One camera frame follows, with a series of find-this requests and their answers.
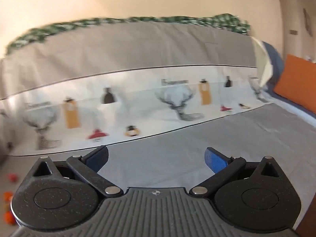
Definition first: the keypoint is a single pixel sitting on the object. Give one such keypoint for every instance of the cream pillow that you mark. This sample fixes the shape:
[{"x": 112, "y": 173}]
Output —
[{"x": 262, "y": 59}]

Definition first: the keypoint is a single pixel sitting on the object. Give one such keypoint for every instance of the green checkered blanket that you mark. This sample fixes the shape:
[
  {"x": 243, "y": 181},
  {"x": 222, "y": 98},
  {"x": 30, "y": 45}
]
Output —
[{"x": 74, "y": 26}]

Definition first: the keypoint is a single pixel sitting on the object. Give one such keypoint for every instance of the wall switch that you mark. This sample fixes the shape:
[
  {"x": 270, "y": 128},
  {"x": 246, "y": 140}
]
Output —
[{"x": 293, "y": 32}]

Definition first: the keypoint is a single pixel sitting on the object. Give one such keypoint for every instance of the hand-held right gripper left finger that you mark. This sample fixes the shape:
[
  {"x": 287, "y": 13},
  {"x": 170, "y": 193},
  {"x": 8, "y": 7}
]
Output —
[{"x": 97, "y": 159}]

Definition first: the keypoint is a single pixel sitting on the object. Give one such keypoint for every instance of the deer print duvet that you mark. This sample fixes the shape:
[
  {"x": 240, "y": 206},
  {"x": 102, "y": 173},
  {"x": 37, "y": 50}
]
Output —
[{"x": 138, "y": 54}]

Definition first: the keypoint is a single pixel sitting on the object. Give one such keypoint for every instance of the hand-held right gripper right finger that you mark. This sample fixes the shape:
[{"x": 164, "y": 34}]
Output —
[{"x": 214, "y": 160}]

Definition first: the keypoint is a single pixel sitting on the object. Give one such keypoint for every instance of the wall hanging ornament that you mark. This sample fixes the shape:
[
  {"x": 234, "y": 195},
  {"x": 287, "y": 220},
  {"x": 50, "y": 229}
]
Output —
[{"x": 307, "y": 22}]

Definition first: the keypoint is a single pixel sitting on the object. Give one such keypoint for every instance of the small orange fruit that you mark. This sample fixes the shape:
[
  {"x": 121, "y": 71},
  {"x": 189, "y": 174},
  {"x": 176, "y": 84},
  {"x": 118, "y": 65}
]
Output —
[
  {"x": 9, "y": 217},
  {"x": 7, "y": 196}
]

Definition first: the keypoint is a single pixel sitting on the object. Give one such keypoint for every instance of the blue pillow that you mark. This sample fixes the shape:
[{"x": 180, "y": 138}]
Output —
[{"x": 274, "y": 58}]

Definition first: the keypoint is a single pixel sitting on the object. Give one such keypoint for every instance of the orange pillow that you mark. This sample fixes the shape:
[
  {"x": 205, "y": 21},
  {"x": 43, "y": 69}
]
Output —
[{"x": 297, "y": 85}]

